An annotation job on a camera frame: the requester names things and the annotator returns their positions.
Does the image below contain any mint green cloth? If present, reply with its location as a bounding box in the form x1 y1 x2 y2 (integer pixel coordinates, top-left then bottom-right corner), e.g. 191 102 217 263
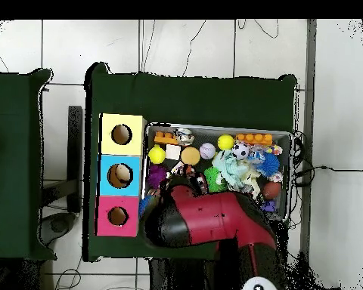
212 150 255 191

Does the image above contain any blue spiky monster toy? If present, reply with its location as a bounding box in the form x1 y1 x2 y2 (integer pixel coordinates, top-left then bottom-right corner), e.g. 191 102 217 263
138 194 154 218

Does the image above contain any clear mesh bin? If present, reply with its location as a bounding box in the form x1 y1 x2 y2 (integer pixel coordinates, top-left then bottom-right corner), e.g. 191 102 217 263
141 122 293 223

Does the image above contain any wooden box with three holes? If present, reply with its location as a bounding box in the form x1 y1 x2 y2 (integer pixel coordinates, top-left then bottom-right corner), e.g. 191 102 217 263
95 113 147 237

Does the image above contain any white baseball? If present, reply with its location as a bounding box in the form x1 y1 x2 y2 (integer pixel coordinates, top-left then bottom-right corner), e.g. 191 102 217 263
198 142 216 160

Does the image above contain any purple spiky monster toy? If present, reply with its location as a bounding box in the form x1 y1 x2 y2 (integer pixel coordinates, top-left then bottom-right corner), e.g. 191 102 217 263
147 165 169 190

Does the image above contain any plain yellow ball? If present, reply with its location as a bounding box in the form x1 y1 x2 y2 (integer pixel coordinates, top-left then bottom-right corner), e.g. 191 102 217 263
217 134 236 151

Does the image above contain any black and white soccer ball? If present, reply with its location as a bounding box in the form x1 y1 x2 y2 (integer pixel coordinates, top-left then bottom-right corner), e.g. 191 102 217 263
231 143 250 160

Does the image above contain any dark green tablecloth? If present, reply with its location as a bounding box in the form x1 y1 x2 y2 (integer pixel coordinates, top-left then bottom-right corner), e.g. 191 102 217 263
82 61 299 268

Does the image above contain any orange four-stud building block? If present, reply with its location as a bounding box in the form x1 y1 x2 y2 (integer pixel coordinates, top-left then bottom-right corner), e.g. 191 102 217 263
235 133 274 146

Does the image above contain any blue spiky ball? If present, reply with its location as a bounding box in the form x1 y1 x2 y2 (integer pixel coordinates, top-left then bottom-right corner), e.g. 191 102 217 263
256 152 281 177

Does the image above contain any brown football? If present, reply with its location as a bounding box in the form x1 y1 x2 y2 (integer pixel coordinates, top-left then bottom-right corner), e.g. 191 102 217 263
262 180 283 201

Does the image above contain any black stand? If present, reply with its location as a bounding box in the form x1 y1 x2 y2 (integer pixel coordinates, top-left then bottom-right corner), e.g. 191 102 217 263
42 105 83 212

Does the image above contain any grey stand foot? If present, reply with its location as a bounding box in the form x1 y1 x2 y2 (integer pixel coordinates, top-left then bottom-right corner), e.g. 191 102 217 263
40 212 76 245

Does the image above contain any side table with green cloth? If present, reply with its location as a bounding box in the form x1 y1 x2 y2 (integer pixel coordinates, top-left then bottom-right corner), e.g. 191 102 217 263
0 68 57 261

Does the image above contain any yellow tennis ball with handle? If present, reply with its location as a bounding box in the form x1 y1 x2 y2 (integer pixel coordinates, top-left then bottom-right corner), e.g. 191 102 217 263
147 143 166 165

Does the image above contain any grey floor rail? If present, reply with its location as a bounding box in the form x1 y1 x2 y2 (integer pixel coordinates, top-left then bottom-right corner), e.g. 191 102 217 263
299 19 318 258

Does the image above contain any black power cable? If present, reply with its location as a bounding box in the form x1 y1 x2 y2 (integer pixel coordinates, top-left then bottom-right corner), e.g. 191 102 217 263
293 164 363 182

